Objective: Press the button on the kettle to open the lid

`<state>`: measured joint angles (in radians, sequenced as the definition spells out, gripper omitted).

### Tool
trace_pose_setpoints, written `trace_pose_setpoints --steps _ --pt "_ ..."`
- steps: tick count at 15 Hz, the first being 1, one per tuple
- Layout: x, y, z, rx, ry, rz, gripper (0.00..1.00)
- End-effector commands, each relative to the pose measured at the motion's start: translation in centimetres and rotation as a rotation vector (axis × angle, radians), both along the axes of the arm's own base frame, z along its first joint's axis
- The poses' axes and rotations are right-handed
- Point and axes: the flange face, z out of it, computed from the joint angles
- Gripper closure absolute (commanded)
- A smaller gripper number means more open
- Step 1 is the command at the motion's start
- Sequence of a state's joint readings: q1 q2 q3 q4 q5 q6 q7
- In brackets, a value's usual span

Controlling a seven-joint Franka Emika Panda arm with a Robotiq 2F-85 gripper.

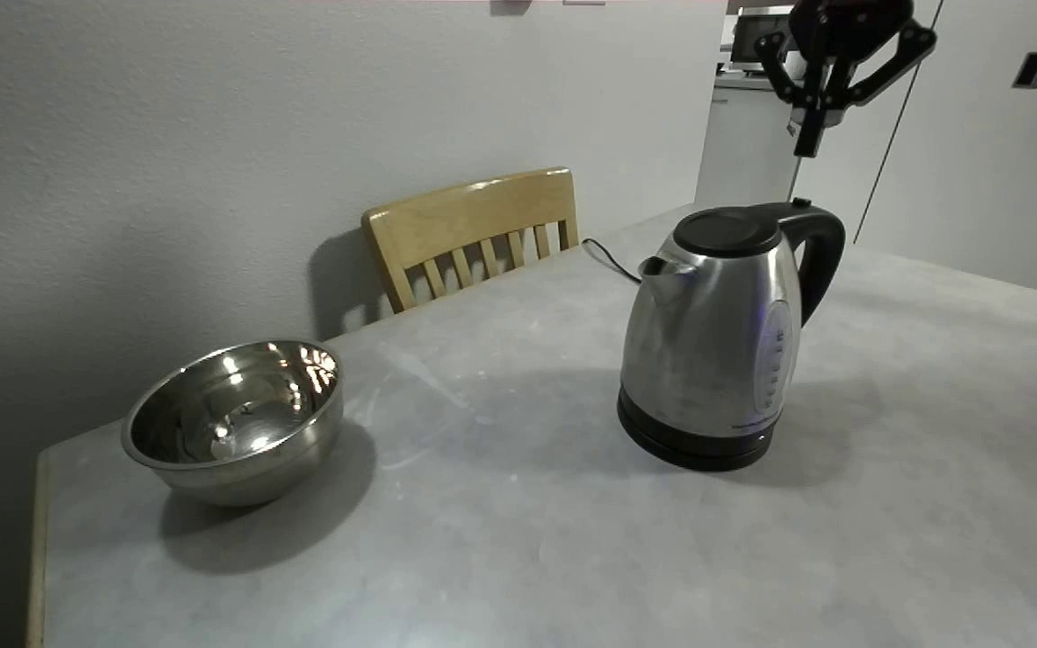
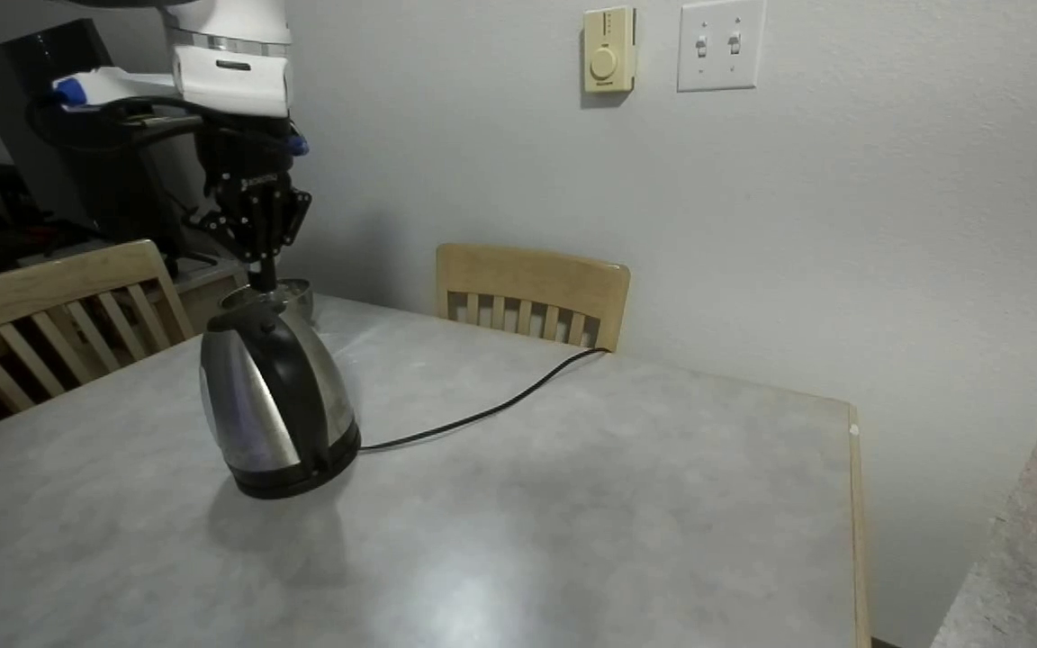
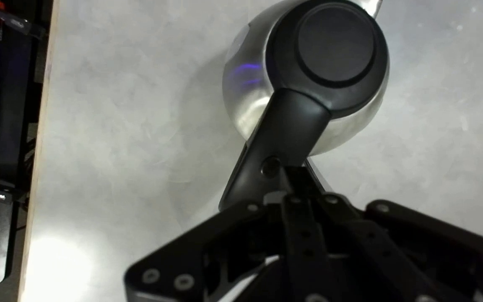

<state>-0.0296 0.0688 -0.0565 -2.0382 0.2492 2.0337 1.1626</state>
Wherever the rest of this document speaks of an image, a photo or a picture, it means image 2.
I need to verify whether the dark cabinet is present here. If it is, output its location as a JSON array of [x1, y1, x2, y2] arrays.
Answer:
[[0, 16, 227, 262]]

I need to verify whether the black kettle power cable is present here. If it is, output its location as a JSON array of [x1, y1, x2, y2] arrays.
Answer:
[[358, 347, 611, 458]]

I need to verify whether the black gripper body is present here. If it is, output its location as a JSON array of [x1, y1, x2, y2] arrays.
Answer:
[[197, 116, 306, 203]]

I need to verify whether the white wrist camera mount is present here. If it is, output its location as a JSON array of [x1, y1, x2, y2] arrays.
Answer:
[[47, 64, 188, 118]]

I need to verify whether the white double light switch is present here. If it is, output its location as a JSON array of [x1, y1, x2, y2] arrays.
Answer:
[[675, 0, 771, 97]]

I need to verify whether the beige wall thermostat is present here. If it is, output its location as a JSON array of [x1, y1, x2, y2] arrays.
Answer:
[[579, 4, 641, 97]]

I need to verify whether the stainless steel electric kettle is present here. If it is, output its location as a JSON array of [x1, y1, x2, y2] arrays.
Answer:
[[196, 283, 365, 505]]

